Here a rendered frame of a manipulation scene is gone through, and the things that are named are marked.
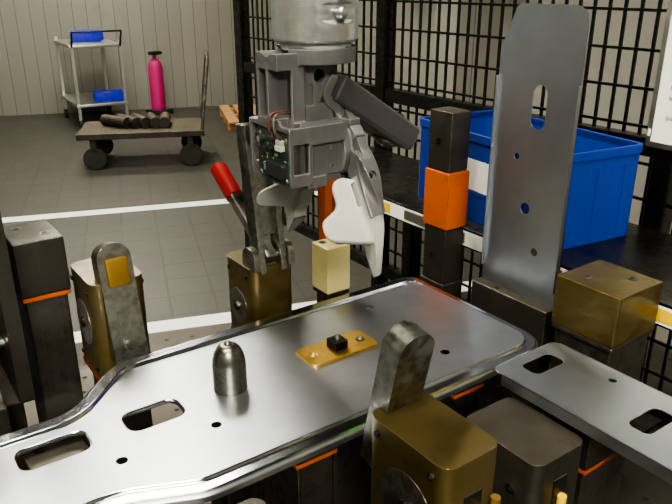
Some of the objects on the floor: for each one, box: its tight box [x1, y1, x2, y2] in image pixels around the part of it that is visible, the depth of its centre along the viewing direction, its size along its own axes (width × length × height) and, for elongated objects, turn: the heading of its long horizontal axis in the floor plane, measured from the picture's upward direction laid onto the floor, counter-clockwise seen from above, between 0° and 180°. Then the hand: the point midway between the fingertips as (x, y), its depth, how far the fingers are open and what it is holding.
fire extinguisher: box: [146, 51, 173, 116], centre depth 747 cm, size 28×30×66 cm
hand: (336, 252), depth 69 cm, fingers open, 14 cm apart
